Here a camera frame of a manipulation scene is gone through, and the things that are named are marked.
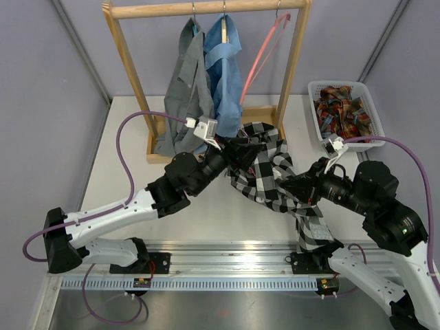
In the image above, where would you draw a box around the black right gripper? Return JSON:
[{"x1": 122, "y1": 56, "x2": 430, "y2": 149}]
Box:
[{"x1": 280, "y1": 155, "x2": 373, "y2": 216}]

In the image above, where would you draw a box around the empty pink hanger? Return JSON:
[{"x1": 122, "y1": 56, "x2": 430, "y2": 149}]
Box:
[{"x1": 240, "y1": 1, "x2": 292, "y2": 105}]

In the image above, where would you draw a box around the grey shirt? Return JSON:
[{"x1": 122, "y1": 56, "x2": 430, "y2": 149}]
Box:
[{"x1": 155, "y1": 18, "x2": 214, "y2": 157}]

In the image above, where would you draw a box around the black white checkered shirt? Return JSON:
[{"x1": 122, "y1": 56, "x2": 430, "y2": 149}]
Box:
[{"x1": 227, "y1": 122, "x2": 335, "y2": 253}]

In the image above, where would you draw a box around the grey shirt hanger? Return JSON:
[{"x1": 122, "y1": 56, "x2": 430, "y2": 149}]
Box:
[{"x1": 192, "y1": 1, "x2": 199, "y2": 36}]

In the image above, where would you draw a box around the aluminium mounting rail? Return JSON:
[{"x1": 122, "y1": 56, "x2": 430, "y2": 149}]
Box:
[{"x1": 45, "y1": 240, "x2": 421, "y2": 279}]

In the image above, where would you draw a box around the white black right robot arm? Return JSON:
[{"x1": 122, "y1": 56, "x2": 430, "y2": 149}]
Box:
[{"x1": 281, "y1": 157, "x2": 439, "y2": 329}]

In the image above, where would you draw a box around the blue shirt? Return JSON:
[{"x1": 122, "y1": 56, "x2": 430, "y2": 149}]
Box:
[{"x1": 203, "y1": 15, "x2": 243, "y2": 138}]

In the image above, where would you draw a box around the red plaid shirt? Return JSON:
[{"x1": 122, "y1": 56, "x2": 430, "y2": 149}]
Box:
[{"x1": 313, "y1": 86, "x2": 373, "y2": 140}]

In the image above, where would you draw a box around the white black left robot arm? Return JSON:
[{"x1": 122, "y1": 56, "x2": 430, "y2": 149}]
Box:
[{"x1": 43, "y1": 137, "x2": 263, "y2": 274}]

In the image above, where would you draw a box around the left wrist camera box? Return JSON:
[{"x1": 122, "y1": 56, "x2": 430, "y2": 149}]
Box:
[{"x1": 194, "y1": 116, "x2": 221, "y2": 150}]

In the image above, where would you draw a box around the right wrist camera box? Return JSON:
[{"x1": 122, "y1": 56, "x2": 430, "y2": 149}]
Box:
[{"x1": 321, "y1": 134, "x2": 348, "y2": 174}]

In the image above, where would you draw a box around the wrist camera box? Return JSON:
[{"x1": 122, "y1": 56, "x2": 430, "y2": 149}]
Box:
[
  {"x1": 194, "y1": 116, "x2": 221, "y2": 150},
  {"x1": 321, "y1": 134, "x2": 348, "y2": 174}
]

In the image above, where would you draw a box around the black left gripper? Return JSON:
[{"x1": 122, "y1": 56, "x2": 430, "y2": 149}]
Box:
[{"x1": 190, "y1": 134, "x2": 264, "y2": 197}]

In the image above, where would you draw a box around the pink hanger with chrome hook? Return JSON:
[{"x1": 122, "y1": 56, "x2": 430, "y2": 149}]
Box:
[{"x1": 239, "y1": 125, "x2": 255, "y2": 176}]

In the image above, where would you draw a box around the wooden hanger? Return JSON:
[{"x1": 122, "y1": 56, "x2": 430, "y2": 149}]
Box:
[{"x1": 221, "y1": 0, "x2": 229, "y2": 43}]

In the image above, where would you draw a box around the slotted grey cable duct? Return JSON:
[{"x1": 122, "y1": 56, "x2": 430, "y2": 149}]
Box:
[{"x1": 61, "y1": 276, "x2": 318, "y2": 292}]

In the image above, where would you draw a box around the white plastic basket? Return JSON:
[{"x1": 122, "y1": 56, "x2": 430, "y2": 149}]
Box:
[{"x1": 308, "y1": 80, "x2": 385, "y2": 141}]

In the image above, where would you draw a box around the wooden clothes rack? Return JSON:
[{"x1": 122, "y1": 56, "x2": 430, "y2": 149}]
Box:
[{"x1": 102, "y1": 1, "x2": 312, "y2": 164}]

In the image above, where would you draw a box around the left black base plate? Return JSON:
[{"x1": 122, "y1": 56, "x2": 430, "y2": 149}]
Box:
[{"x1": 138, "y1": 252, "x2": 171, "y2": 275}]

